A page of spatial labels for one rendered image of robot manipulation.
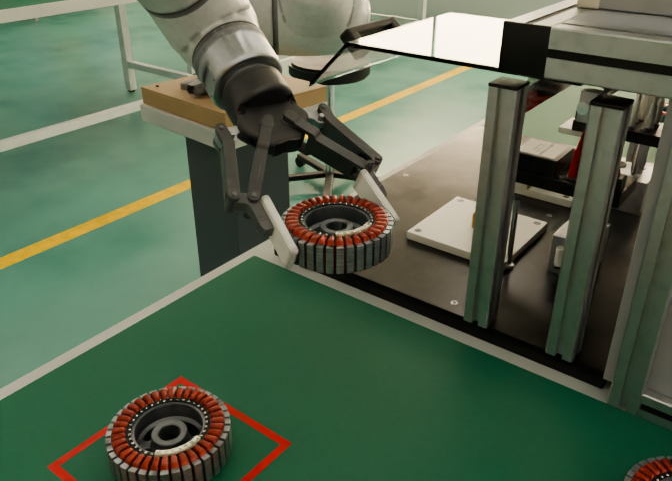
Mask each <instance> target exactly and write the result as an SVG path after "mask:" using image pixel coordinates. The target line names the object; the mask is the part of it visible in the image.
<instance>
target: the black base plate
mask: <svg viewBox="0 0 672 481"><path fill-rule="evenodd" d="M483 134H484V126H478V127H476V128H474V129H472V130H471V131H469V132H467V133H465V134H464V135H462V136H460V137H458V138H457V139H455V140H453V141H451V142H450V143H448V144H446V145H444V146H442V147H441V148H439V149H437V150H435V151H434V152H432V153H430V154H428V155H427V156H425V157H423V158H421V159H420V160H418V161H416V162H414V163H412V164H411V165H409V166H407V167H405V168H404V169H402V170H400V171H398V172H397V173H395V174H393V175H391V176H390V177H388V178H386V179H384V180H382V181H381V184H382V185H383V187H384V188H385V189H386V191H387V196H386V199H387V201H388V202H389V203H390V205H391V206H392V208H393V209H394V211H395V212H396V214H397V215H398V217H399V218H400V220H399V222H398V224H397V225H396V227H395V229H394V231H393V240H392V250H391V253H390V254H389V256H388V257H387V258H385V260H384V261H383V262H381V263H380V262H379V264H378V265H376V266H373V267H372V268H370V269H367V270H363V271H359V272H354V273H349V274H347V273H346V272H345V271H344V274H336V269H335V272H334V274H328V273H326V271H325V273H320V274H322V275H325V276H327V277H330V278H332V279H335V280H337V281H340V282H342V283H344V284H347V285H349V286H352V287H354V288H357V289H359V290H361V291H364V292H366V293H369V294H371V295H374V296H376V297H378V298H381V299H383V300H386V301H388V302H391V303H393V304H396V305H398V306H400V307H403V308H405V309H408V310H410V311H413V312H415V313H417V314H420V315H422V316H425V317H427V318H430V319H432V320H435V321H437V322H439V323H442V324H444V325H447V326H449V327H452V328H454V329H456V330H459V331H461V332H464V333H466V334H469V335H471V336H474V337H476V338H478V339H481V340H483V341H486V342H488V343H491V344H493V345H495V346H498V347H500V348H503V349H505V350H508V351H510V352H512V353H515V354H517V355H520V356H522V357H525V358H527V359H530V360H532V361H534V362H537V363H539V364H542V365H544V366H547V367H549V368H551V369H554V370H556V371H559V372H561V373H564V374H566V375H569V376H571V377H573V378H576V379H578V380H581V381H583V382H586V383H588V384H590V385H593V386H595V387H598V388H600V389H602V388H603V387H604V385H605V384H606V382H607V380H605V379H603V376H604V372H605V368H606V364H607V359H608V355H609V351H610V347H611V343H612V338H613V334H614V330H615V326H616V322H617V317H618V313H619V309H620V305H621V301H622V296H623V292H624V288H625V284H626V279H627V275H628V271H629V267H630V263H631V258H632V254H633V250H634V246H635V242H636V237H637V233H638V229H639V225H640V221H641V216H642V213H641V214H640V215H635V214H631V213H627V212H623V211H620V210H616V209H612V208H611V210H610V215H609V220H608V224H610V230H609V235H608V240H607V244H606V249H605V254H604V258H603V260H602V261H601V263H600V264H599V267H598V272H597V276H596V281H595V286H594V290H593V295H592V300H591V304H590V309H589V314H588V319H587V323H586V328H585V333H584V337H583V342H582V347H581V350H580V352H579V353H578V354H576V356H575V359H574V360H573V362H568V361H565V360H563V359H562V355H561V354H559V353H556V355H555V356H553V355H550V354H548V353H546V352H545V349H546V344H547V338H548V333H549V327H550V322H551V316H552V311H553V305H554V300H555V294H556V289H557V283H558V278H559V274H556V273H553V272H550V271H548V270H547V268H548V262H549V256H550V250H551V244H552V239H553V235H554V234H555V233H556V232H557V231H558V230H559V229H560V228H561V227H562V226H563V225H564V224H565V223H566V222H567V221H568V220H569V217H570V212H571V207H570V208H569V207H565V206H562V205H558V204H554V203H551V202H547V201H543V200H540V199H536V198H532V197H528V196H525V195H521V194H517V193H514V197H513V201H514V198H519V199H520V205H519V212H518V214H520V215H523V216H527V217H530V218H534V219H537V220H540V221H544V222H547V223H548V225H547V230H546V231H545V232H543V233H542V234H541V235H540V236H539V237H538V238H537V239H536V240H535V241H534V242H533V243H532V244H531V245H530V246H529V247H528V248H527V249H526V250H524V251H523V252H522V253H521V254H520V255H519V256H518V257H517V258H516V259H515V260H514V261H513V262H512V263H513V264H514V268H513V269H511V270H506V269H504V271H503V278H502V285H501V293H500V300H499V307H498V315H497V318H496V319H495V320H494V321H491V324H490V326H489V327H488V328H482V327H480V326H478V321H475V320H474V321H473V322H472V323H470V322H467V321H465V320H464V310H465V301H466V291H467V282H468V273H469V264H470V260H469V259H466V258H463V257H460V256H457V255H454V254H451V253H448V252H445V251H442V250H439V249H436V248H434V247H431V246H428V245H425V244H422V243H419V242H416V241H413V240H410V239H407V231H408V230H410V229H411V228H413V227H414V226H415V225H417V224H418V223H420V222H421V221H423V220H424V219H425V218H427V217H428V216H430V215H431V214H433V213H434V212H436V211H437V210H438V209H440V208H441V207H443V206H444V205H446V204H447V203H449V202H450V201H451V200H453V199H454V198H456V197H461V198H464V199H468V200H471V201H475V202H476V199H477V189H478V180H479V171H480V162H481V152H482V143H483Z"/></svg>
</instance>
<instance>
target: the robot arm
mask: <svg viewBox="0 0 672 481"><path fill-rule="evenodd" d="M137 1H138V2H139V3H140V4H141V5H142V6H143V7H144V9H145V10H146V11H147V12H148V14H149V15H150V16H151V18H152V19H153V20H154V22H155V23H156V25H157V26H158V28H159V29H160V30H161V32H162V33H163V35H164V36H165V38H166V39H167V41H168V42H169V44H170V45H171V47H172V48H173V49H174V50H175V51H176V52H178V53H179V54H180V56H181V57H182V59H183V60H184V61H185V62H186V63H187V64H189V65H190V66H191V67H192V68H193V69H194V70H195V73H196V75H197V77H196V78H193V79H189V80H186V81H182V82H181V83H180V87H181V89H182V90H187V92H188V93H189V95H206V94H207V95H209V96H210V98H211V100H212V102H213V103H214V104H215V105H216V106H217V107H219V108H220V109H222V110H225V112H226V113H227V115H228V117H229V119H230V120H231V122H232V124H233V126H232V127H227V126H226V125H225V124H222V123H219V124H217V125H216V127H215V132H214V138H213V145H214V147H215V149H216V150H217V152H218V154H219V156H220V165H221V176H222V186H223V197H224V207H225V211H226V212H227V213H229V214H234V213H235V212H236V211H242V212H243V216H244V217H245V218H246V219H251V221H252V223H253V224H254V226H255V228H256V230H257V232H258V234H259V235H260V236H261V237H262V238H266V237H269V238H270V240H271V242H272V244H273V246H274V248H275V250H276V252H277V254H278V256H279V257H280V259H281V261H282V263H283V265H284V267H285V269H290V268H292V266H293V264H294V262H295V259H296V257H297V255H298V252H299V250H298V249H297V247H296V245H295V243H294V241H293V239H292V238H291V236H290V234H289V232H288V230H287V228H286V227H285V225H284V223H283V221H282V219H281V217H280V216H279V214H278V212H277V210H276V208H275V206H274V205H273V203H272V201H271V199H270V197H269V196H268V195H265V196H262V198H261V201H260V199H259V198H260V194H261V188H262V182H263V176H264V170H265V165H266V159H267V155H271V156H272V157H275V156H279V155H281V154H282V153H292V152H296V151H299V152H301V153H302V154H304V155H306V156H308V155H312V156H313V157H315V158H317V159H319V160H320V161H322V162H324V163H325V164H327V165H329V166H330V167H332V168H334V169H335V170H337V171H339V172H340V173H342V174H344V175H346V176H347V177H349V178H351V179H352V180H354V181H356V182H355V184H354V186H353V188H354V190H355V191H356V193H357V194H358V196H359V197H360V198H362V199H367V200H369V201H372V202H374V203H377V204H378V205H380V206H382V207H383V208H384V209H386V210H387V211H388V213H390V214H391V216H392V218H393V231H394V229H395V227H396V225H397V224H398V222H399V220H400V218H399V217H398V215H397V214H396V212H395V211H394V209H393V208H392V206H391V205H390V203H389V202H388V201H387V199H386V196H387V191H386V189H385V188H384V187H383V185H382V184H381V182H380V181H379V179H378V178H377V176H376V175H375V174H376V172H377V170H378V168H379V166H380V164H381V162H382V160H383V157H382V156H381V155H380V154H379V153H378V152H377V151H375V150H374V149H373V148H372V147H371V146H369V145H368V144H367V143H366V142H365V141H363V140H362V139H361V138H360V137H359V136H358V135H356V134H355V133H354V132H353V131H352V130H350V129H349V128H348V127H347V126H346V125H345V124H343V123H342V122H341V121H340V120H339V119H337V118H336V117H335V115H334V114H333V112H332V111H331V109H330V108H329V106H328V105H327V104H325V103H321V104H319V106H318V109H317V110H312V111H307V112H306V111H305V110H304V109H303V108H301V107H300V106H299V105H298V104H297V103H296V100H295V97H294V95H293V92H292V90H291V88H290V87H289V85H288V84H287V82H286V81H285V79H284V78H283V76H282V74H283V69H282V64H281V61H280V60H279V58H278V57H277V55H285V56H326V55H334V54H336V53H337V52H338V51H339V50H340V49H341V48H342V46H343V45H344V43H343V42H342V40H341V39H340V35H341V34H342V33H343V32H344V31H345V30H346V29H347V28H351V27H354V26H358V25H362V24H366V23H370V18H371V9H370V3H369V0H137ZM305 134H306V135H308V140H307V143H305V142H304V138H305ZM237 139H239V140H240V141H242V142H244V143H246V144H248V145H249V146H251V147H253V148H255V151H254V156H253V161H252V168H251V173H250V178H249V184H248V189H247V193H240V185H239V176H238V167H237V158H236V149H235V146H236V142H237ZM358 169H359V170H358Z"/></svg>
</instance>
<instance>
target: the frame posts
mask: <svg viewBox="0 0 672 481"><path fill-rule="evenodd" d="M529 83H530V81H527V80H521V79H515V78H510V77H504V76H501V77H499V78H497V79H495V80H493V81H491V82H489V83H488V86H489V87H488V97H487V106H486V115H485V125H484V134H483V143H482V152H481V162H480V171H479V180H478V189H477V199H476V208H475V217H474V226H473V236H472V245H471V254H470V264H469V273H468V282H467V291H466V301H465V310H464V320H465V321H467V322H470V323H472V322H473V321H474V320H475V321H478V326H480V327H482V328H488V327H489V326H490V324H491V321H494V320H495V319H496V318H497V315H498V307H499V300H500V293H501V285H502V278H503V271H504V263H505V256H506V249H507V241H508V234H509V227H510V219H511V212H512V205H513V197H514V190H515V182H516V175H517V168H518V160H519V153H520V146H521V138H522V131H523V124H524V116H525V109H526V102H527V94H528V87H529ZM633 103H634V99H631V98H625V97H619V96H613V95H608V94H600V95H598V96H597V97H595V98H594V99H593V100H591V101H590V107H589V113H588V118H587V124H586V129H585V135H584V140H583V146H582V151H581V157H580V162H579V168H578V173H577V179H576V184H575V190H574V195H573V201H572V206H571V212H570V217H569V223H568V228H567V234H566V239H565V245H564V250H563V256H562V261H561V267H560V272H559V278H558V283H557V289H556V294H555V300H554V305H553V311H552V316H551V322H550V327H549V333H548V338H547V344H546V349H545V352H546V353H548V354H550V355H553V356H555V355H556V353H559V354H561V355H562V359H563V360H565V361H568V362H573V360H574V359H575V356H576V354H578V353H579V352H580V350H581V347H582V342H583V337H584V333H585V328H586V323H587V319H588V314H589V309H590V304H591V300H592V295H593V290H594V286H595V281H596V276H597V272H598V267H599V262H600V257H601V253H602V248H603V243H604V239H605V234H606V229H607V225H608V220H609V215H610V210H611V206H612V201H613V196H614V192H615V187H616V182H617V178H618V173H619V168H620V163H621V159H622V154H623V149H624V145H625V140H626V135H627V130H628V126H629V121H630V116H631V112H632V107H633Z"/></svg>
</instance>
